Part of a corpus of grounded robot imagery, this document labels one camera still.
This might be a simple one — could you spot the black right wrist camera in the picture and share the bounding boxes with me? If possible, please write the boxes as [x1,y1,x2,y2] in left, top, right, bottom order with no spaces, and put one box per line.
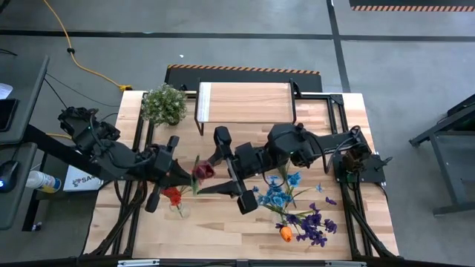
[235,143,261,166]

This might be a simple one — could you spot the black tablet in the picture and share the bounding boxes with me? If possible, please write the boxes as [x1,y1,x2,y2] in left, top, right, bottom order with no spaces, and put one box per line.
[0,98,19,133]

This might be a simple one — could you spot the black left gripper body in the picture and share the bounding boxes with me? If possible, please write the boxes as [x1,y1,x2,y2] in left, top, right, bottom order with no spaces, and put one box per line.
[147,145,180,187]

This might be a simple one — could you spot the white printed box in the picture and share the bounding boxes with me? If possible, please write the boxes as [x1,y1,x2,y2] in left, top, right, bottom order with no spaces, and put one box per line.
[62,165,105,193]

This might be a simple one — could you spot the dark grey desk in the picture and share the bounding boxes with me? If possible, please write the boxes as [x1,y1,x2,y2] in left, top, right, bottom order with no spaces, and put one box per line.
[0,55,51,231]

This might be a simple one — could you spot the black aluminium rig frame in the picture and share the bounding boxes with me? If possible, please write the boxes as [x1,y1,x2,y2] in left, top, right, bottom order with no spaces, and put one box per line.
[76,88,400,267]

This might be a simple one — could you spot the wooden shelf with black frame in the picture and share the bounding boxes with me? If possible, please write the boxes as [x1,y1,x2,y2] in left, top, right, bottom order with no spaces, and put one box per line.
[193,78,302,138]

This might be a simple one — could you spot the orange artificial tulip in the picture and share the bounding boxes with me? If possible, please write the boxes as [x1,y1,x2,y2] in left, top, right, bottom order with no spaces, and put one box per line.
[278,222,295,244]

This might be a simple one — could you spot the clear glass vase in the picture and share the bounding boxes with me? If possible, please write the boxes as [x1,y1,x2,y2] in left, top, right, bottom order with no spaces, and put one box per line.
[270,207,290,228]
[169,202,191,220]

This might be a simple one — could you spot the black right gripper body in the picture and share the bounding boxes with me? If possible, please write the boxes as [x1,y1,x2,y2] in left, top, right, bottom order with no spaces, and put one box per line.
[224,142,271,196]

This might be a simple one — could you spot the black computer mouse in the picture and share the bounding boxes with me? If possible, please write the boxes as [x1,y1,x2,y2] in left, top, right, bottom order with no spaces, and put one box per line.
[0,159,19,194]

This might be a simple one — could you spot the dark metal cart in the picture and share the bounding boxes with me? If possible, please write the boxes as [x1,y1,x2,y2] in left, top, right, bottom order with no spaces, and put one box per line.
[409,92,475,217]

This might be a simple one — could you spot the silver metal bracket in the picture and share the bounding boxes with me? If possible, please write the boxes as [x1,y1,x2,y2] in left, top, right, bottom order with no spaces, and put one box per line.
[325,260,367,267]
[117,258,160,267]

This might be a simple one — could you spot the yellow power cable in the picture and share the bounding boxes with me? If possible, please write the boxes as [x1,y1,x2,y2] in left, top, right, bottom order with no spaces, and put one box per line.
[42,0,134,93]

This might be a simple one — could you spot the blue artificial flower bunch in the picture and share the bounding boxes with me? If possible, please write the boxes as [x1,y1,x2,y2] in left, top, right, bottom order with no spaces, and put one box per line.
[251,162,324,223]

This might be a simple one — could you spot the black mat with hazard stripes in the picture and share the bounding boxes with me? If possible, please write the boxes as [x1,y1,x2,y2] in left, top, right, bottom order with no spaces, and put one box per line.
[348,0,475,12]
[164,64,323,93]

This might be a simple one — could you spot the purple artificial flower bunch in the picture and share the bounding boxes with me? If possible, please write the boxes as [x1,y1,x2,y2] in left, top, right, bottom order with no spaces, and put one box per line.
[274,196,338,248]

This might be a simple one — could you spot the white bottle with yellow label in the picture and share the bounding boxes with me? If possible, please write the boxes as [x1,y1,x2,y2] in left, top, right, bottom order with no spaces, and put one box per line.
[25,170,62,194]

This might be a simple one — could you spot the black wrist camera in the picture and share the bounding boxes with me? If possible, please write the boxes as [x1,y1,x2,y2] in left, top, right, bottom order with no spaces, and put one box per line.
[151,147,172,174]
[235,143,261,166]

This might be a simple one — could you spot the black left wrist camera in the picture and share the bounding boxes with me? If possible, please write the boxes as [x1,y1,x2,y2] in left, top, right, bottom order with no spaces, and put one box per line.
[151,147,172,174]

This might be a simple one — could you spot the potted green plant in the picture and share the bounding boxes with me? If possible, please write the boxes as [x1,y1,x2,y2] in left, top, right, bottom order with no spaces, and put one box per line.
[140,83,188,127]

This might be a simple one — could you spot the dark red artificial tulip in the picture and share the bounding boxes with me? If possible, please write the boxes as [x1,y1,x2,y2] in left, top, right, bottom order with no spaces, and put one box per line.
[189,154,217,197]

